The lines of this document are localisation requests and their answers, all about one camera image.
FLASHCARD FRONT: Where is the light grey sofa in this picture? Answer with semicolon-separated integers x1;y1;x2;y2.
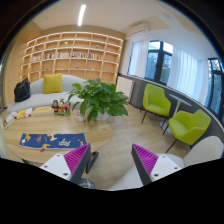
7;74;85;113

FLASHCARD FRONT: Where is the white plant pot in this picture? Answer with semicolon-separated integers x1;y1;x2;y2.
95;112;109;121

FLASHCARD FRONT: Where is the small round side table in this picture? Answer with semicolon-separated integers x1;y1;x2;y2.
160;94;192;134

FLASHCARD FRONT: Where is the cartoon figurine toy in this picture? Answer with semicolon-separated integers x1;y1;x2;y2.
51;98;71;116

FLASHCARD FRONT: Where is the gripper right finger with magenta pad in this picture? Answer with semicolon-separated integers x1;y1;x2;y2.
131;144;181;185

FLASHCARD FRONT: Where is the orange yellow booklet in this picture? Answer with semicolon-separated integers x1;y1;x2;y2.
17;108;32;119

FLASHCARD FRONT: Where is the wall air conditioner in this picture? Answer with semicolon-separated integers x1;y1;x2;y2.
128;23;149;36

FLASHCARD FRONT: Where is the lime green chair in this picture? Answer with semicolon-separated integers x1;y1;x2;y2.
142;84;171;119
167;109;211;146

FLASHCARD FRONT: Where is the near lime green chair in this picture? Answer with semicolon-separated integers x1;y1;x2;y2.
167;109;211;146

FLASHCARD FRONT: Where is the white red booklet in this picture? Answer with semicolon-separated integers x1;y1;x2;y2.
3;112;18;129

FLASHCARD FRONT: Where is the green potted plant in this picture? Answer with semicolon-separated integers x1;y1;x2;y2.
68;78;128;122

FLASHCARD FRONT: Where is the wooden bookshelf wall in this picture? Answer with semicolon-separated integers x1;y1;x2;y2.
20;32;123;83

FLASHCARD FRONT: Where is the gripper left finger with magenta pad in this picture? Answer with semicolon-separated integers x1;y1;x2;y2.
41;144;91;184

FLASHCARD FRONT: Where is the ceiling strip light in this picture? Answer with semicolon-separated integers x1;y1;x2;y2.
77;4;86;26

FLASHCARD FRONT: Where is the yellow book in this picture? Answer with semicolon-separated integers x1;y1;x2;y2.
33;106;52;115

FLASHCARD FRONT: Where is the yellow cushion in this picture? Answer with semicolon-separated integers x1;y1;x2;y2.
43;73;62;94

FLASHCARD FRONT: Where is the far lime green chair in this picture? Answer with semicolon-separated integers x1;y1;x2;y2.
142;84;171;119

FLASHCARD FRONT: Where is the white radiator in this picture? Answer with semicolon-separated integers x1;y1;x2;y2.
116;76;134;100

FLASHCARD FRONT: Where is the blue patterned towel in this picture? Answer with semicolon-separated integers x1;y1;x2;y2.
19;133;86;149

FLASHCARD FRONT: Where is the white sheer curtain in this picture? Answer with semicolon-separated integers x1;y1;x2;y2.
167;47;209;105

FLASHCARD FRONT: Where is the black bag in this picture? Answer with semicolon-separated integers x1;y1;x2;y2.
14;78;31;102

